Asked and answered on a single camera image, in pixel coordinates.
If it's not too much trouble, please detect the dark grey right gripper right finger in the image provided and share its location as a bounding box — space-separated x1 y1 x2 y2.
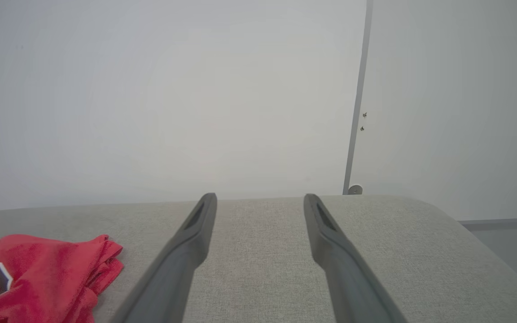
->
304 194 408 323

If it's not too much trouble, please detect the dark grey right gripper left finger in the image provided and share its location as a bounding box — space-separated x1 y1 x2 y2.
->
110 193 218 323

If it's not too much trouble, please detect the red basketball jersey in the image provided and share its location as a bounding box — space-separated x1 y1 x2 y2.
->
0 234 124 323

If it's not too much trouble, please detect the grey cushioned table pad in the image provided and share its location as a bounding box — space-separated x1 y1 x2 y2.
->
0 194 517 323

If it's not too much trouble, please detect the grey baseboard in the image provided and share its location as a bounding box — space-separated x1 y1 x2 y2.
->
458 217 517 231

